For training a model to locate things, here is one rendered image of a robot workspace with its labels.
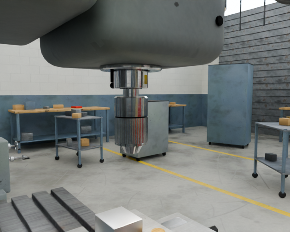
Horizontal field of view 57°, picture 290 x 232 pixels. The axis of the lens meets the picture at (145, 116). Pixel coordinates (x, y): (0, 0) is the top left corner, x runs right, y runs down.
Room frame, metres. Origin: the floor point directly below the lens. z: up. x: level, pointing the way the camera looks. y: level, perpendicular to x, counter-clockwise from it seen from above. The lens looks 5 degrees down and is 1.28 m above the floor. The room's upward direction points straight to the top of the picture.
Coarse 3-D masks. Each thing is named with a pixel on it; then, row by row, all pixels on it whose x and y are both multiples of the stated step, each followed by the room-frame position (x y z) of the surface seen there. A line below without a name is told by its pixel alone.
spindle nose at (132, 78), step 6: (114, 72) 0.37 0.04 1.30; (120, 72) 0.36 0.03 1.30; (126, 72) 0.35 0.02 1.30; (132, 72) 0.35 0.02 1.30; (138, 72) 0.35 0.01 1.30; (144, 72) 0.36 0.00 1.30; (114, 78) 0.37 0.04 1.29; (120, 78) 0.36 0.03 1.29; (126, 78) 0.35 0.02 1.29; (132, 78) 0.35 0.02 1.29; (138, 78) 0.35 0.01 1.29; (144, 78) 0.36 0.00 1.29; (114, 84) 0.37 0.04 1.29; (120, 84) 0.36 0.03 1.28; (126, 84) 0.35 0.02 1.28; (132, 84) 0.35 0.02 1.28; (138, 84) 0.35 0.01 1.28; (144, 84) 0.36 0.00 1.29
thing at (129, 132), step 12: (120, 108) 0.36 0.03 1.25; (132, 108) 0.35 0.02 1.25; (144, 108) 0.36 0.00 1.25; (120, 120) 0.36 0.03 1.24; (132, 120) 0.35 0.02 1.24; (144, 120) 0.36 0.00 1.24; (120, 132) 0.36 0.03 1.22; (132, 132) 0.35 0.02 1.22; (144, 132) 0.36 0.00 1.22; (120, 144) 0.36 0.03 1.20; (132, 144) 0.35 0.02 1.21; (144, 144) 0.36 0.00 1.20
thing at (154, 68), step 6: (102, 66) 0.35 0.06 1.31; (108, 66) 0.34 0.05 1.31; (114, 66) 0.34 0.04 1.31; (120, 66) 0.33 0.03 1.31; (126, 66) 0.33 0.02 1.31; (132, 66) 0.33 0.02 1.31; (138, 66) 0.33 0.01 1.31; (144, 66) 0.34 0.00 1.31; (150, 66) 0.34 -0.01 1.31; (156, 66) 0.35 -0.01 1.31; (150, 72) 0.40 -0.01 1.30
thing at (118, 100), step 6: (120, 96) 0.36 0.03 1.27; (126, 96) 0.36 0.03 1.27; (132, 96) 0.36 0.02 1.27; (138, 96) 0.36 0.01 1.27; (144, 96) 0.36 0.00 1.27; (114, 102) 0.37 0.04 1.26; (120, 102) 0.36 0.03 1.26; (126, 102) 0.35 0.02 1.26; (132, 102) 0.35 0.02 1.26; (138, 102) 0.35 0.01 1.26; (144, 102) 0.36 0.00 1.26
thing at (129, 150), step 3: (123, 147) 0.36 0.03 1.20; (126, 147) 0.36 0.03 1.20; (129, 147) 0.36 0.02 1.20; (132, 147) 0.36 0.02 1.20; (135, 147) 0.36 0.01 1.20; (138, 147) 0.36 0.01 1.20; (123, 150) 0.37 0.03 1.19; (126, 150) 0.36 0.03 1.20; (129, 150) 0.36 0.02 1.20; (132, 150) 0.36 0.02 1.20; (135, 150) 0.36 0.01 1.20; (138, 150) 0.37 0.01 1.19; (129, 153) 0.36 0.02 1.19; (132, 153) 0.36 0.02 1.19
